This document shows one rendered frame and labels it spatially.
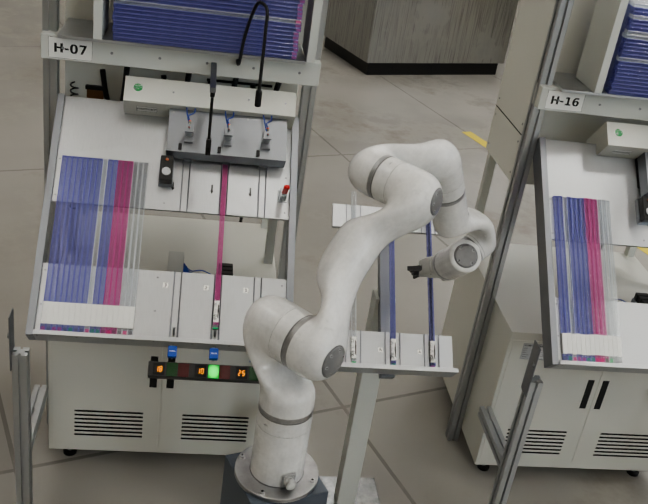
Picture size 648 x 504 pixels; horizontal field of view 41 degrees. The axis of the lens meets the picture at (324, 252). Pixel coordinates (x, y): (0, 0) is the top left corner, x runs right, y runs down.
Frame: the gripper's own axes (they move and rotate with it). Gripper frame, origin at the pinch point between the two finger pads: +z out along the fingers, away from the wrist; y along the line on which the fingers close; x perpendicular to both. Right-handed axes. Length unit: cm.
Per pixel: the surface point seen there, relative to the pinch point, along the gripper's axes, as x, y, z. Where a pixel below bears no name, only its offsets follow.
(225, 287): 7, 57, 5
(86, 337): 23, 92, 1
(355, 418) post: 41, 13, 32
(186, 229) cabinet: -22, 68, 76
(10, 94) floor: -160, 191, 354
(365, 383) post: 30.8, 12.2, 23.9
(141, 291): 10, 79, 5
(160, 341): 23, 73, 1
